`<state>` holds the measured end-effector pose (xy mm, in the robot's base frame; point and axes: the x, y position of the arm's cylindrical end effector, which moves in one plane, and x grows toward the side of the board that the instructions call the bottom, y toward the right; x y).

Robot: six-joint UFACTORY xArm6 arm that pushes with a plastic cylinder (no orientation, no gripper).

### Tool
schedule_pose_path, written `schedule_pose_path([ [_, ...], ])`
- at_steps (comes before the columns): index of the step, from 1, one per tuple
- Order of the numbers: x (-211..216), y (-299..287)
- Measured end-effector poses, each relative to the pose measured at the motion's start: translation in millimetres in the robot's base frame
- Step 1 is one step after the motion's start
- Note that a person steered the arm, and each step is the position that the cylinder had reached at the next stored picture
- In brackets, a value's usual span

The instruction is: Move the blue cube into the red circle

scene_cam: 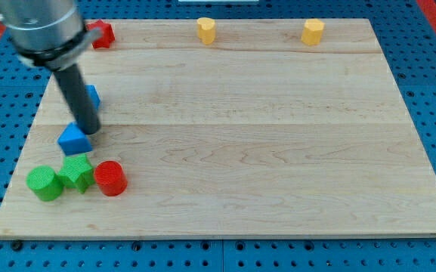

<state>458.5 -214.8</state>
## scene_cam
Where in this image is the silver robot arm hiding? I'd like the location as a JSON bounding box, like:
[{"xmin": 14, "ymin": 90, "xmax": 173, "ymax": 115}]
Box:
[{"xmin": 0, "ymin": 0, "xmax": 103, "ymax": 71}]

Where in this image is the blue triangle block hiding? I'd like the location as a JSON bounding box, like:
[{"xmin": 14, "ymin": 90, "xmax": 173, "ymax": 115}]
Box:
[{"xmin": 57, "ymin": 122, "xmax": 93, "ymax": 156}]

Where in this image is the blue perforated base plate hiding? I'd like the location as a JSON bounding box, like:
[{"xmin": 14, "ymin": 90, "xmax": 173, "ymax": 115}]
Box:
[{"xmin": 0, "ymin": 0, "xmax": 436, "ymax": 271}]

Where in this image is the green star block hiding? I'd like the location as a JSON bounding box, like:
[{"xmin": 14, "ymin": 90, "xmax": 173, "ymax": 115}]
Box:
[{"xmin": 57, "ymin": 153, "xmax": 95, "ymax": 194}]

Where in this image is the blue cube block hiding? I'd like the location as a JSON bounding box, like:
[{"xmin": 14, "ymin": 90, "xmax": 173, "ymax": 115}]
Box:
[{"xmin": 85, "ymin": 85, "xmax": 100, "ymax": 110}]

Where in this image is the red star block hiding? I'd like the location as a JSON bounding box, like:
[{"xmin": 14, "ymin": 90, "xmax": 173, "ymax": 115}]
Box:
[{"xmin": 86, "ymin": 20, "xmax": 115, "ymax": 49}]

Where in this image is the green cylinder block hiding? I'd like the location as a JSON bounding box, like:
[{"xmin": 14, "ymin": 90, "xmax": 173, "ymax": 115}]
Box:
[{"xmin": 26, "ymin": 165, "xmax": 63, "ymax": 202}]

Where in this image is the wooden board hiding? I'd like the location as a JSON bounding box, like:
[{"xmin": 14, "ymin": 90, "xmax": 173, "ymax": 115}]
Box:
[{"xmin": 0, "ymin": 19, "xmax": 436, "ymax": 240}]

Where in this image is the yellow heart block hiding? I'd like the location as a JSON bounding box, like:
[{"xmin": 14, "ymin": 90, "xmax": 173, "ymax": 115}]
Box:
[{"xmin": 196, "ymin": 17, "xmax": 216, "ymax": 45}]

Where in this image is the red cylinder block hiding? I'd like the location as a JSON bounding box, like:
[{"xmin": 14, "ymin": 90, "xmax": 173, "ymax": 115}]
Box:
[{"xmin": 94, "ymin": 160, "xmax": 128, "ymax": 196}]

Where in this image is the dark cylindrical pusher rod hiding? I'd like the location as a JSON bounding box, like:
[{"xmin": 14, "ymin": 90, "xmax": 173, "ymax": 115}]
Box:
[{"xmin": 53, "ymin": 64, "xmax": 100, "ymax": 134}]

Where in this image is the yellow hexagon block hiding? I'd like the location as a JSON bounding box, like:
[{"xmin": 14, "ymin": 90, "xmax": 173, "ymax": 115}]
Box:
[{"xmin": 301, "ymin": 18, "xmax": 325, "ymax": 45}]

